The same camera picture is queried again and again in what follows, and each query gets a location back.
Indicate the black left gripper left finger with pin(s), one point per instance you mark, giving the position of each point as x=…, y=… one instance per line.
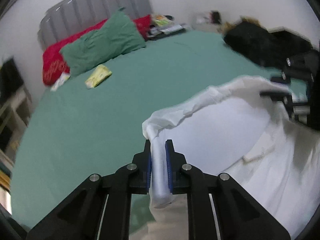
x=99, y=208

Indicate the stack of books and magazines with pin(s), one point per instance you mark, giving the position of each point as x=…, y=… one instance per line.
x=163, y=26

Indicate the white small packet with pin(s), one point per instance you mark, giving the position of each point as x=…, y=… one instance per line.
x=60, y=81

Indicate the red pillow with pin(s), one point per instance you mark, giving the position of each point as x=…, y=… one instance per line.
x=53, y=62

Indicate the yellow tissue pack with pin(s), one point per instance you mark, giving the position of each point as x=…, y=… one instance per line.
x=100, y=73

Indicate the green pillow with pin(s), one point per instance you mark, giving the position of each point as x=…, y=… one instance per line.
x=118, y=35

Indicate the black coat with fur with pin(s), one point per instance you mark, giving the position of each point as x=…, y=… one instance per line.
x=265, y=48

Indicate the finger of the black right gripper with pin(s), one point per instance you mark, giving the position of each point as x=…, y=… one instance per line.
x=274, y=94
x=280, y=80

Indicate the grey padded headboard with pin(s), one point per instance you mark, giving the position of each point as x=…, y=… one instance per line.
x=69, y=17

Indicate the white garment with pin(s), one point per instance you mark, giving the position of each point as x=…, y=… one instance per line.
x=232, y=129

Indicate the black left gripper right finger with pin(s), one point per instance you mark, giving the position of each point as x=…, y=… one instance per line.
x=217, y=206

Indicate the green bed sheet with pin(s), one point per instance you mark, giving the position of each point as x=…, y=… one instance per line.
x=75, y=131

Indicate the items on far nightstand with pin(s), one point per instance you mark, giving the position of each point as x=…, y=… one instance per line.
x=208, y=17

